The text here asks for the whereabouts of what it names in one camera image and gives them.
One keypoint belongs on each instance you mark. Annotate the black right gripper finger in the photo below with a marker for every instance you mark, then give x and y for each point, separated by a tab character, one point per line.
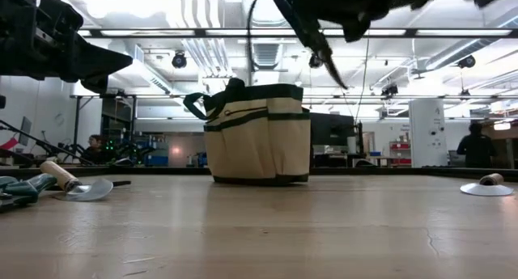
356	0
356	28

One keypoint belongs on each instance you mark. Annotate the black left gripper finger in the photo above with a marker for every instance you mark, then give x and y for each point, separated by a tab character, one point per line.
101	62
96	85

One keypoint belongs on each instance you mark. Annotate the beige green-trimmed gardening bag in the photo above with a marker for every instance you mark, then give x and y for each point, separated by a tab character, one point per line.
259	149

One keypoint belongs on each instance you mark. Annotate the person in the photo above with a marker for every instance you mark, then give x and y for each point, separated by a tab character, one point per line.
95	151
477	149

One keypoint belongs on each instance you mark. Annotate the grey computer monitor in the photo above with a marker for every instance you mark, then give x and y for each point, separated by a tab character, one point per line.
25	131

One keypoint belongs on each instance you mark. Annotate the blue storage bins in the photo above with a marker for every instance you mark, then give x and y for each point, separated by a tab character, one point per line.
155	161

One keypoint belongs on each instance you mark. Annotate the black computer monitor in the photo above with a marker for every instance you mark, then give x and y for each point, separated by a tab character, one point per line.
332	129

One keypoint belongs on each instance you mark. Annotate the red storage shelf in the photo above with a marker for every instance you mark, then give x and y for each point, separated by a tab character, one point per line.
400	146

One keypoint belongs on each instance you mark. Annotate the white column cabinet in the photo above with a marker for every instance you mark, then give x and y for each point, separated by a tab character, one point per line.
427	133

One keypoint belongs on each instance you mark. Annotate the black background rig frame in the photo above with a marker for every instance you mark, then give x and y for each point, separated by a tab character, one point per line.
77	129

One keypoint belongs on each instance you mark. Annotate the black aluminium rig frame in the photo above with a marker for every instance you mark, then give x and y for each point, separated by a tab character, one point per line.
162	32

